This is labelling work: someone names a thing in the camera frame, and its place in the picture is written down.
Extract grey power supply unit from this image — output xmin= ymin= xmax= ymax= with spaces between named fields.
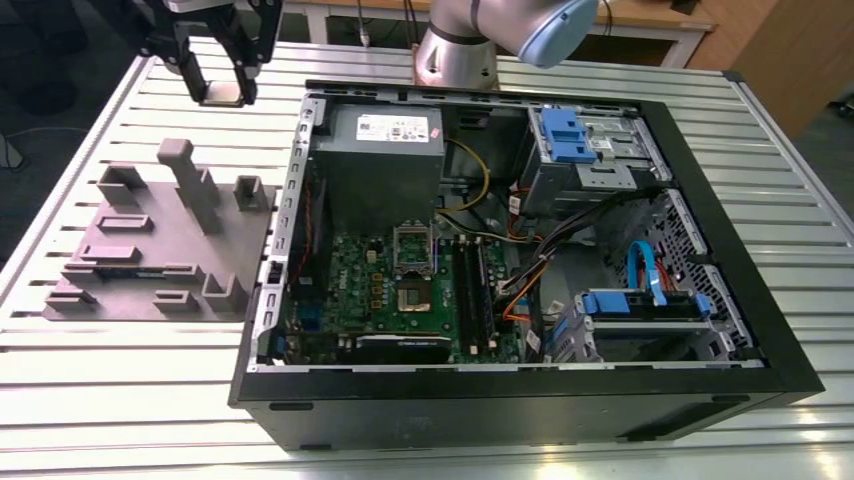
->
xmin=311 ymin=103 xmax=447 ymax=236

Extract green motherboard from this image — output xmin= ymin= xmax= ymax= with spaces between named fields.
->
xmin=276 ymin=219 xmax=535 ymax=365

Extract CPU socket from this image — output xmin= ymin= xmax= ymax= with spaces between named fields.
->
xmin=394 ymin=277 xmax=439 ymax=314

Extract silver metal disk bay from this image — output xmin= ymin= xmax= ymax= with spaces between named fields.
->
xmin=519 ymin=104 xmax=673 ymax=214
xmin=552 ymin=289 xmax=766 ymax=366

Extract wooden desk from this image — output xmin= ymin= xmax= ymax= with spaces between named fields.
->
xmin=292 ymin=0 xmax=719 ymax=69

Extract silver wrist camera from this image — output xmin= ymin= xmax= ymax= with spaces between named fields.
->
xmin=164 ymin=0 xmax=236 ymax=15

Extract silver CPU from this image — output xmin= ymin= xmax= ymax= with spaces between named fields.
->
xmin=199 ymin=79 xmax=248 ymax=107

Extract black RAM slot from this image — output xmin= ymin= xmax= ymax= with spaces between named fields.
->
xmin=468 ymin=235 xmax=495 ymax=351
xmin=452 ymin=235 xmax=478 ymax=354
xmin=460 ymin=235 xmax=487 ymax=354
xmin=475 ymin=235 xmax=502 ymax=349

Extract blue disk carrier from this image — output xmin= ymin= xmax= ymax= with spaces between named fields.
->
xmin=540 ymin=107 xmax=588 ymax=144
xmin=550 ymin=139 xmax=600 ymax=164

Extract blue flat wire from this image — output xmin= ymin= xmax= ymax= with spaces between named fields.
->
xmin=626 ymin=239 xmax=668 ymax=307

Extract yellow wire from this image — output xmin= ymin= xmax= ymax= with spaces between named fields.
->
xmin=439 ymin=138 xmax=492 ymax=214

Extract brown wooden cabinet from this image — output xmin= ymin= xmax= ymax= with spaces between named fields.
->
xmin=690 ymin=0 xmax=854 ymax=139

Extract orange wires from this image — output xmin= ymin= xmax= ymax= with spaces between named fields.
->
xmin=499 ymin=277 xmax=535 ymax=322

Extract RAM stick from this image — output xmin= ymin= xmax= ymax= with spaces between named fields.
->
xmin=92 ymin=267 xmax=168 ymax=280

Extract metal socket cover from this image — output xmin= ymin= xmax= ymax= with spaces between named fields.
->
xmin=390 ymin=219 xmax=439 ymax=276

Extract cable with clear plug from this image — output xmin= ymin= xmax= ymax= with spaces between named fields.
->
xmin=355 ymin=0 xmax=372 ymax=49

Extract black PC case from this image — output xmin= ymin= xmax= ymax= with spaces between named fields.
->
xmin=228 ymin=77 xmax=826 ymax=451

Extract black graphics card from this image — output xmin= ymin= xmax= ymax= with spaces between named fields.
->
xmin=286 ymin=329 xmax=455 ymax=365

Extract hard disk in blue carrier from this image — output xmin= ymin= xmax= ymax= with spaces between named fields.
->
xmin=576 ymin=288 xmax=713 ymax=322

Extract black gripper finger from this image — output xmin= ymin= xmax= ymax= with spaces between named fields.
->
xmin=216 ymin=0 xmax=283 ymax=105
xmin=137 ymin=22 xmax=216 ymax=105

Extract grey parts rack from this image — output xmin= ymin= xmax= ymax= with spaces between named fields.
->
xmin=40 ymin=138 xmax=282 ymax=324

